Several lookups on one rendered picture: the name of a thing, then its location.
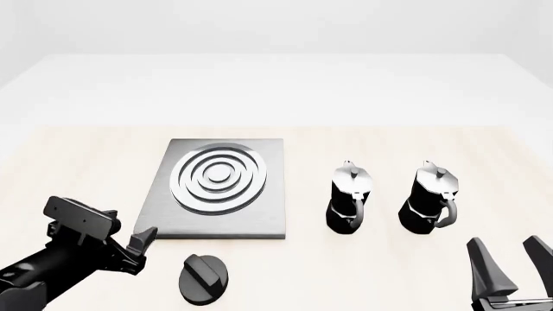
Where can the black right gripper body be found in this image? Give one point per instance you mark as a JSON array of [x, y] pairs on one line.
[[514, 304]]

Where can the black moka pot, silver lid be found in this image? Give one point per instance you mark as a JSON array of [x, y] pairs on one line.
[[341, 207], [421, 207]]

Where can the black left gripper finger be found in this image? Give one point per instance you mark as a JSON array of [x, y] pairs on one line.
[[139, 244]]

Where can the flat grey stove plate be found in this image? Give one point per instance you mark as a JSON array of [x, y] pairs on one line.
[[164, 220]]

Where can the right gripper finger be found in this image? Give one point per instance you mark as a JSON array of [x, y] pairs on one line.
[[542, 259], [486, 275]]

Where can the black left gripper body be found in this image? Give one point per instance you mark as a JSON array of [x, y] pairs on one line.
[[123, 262]]

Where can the round black stove knob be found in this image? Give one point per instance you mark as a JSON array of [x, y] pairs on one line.
[[203, 282]]

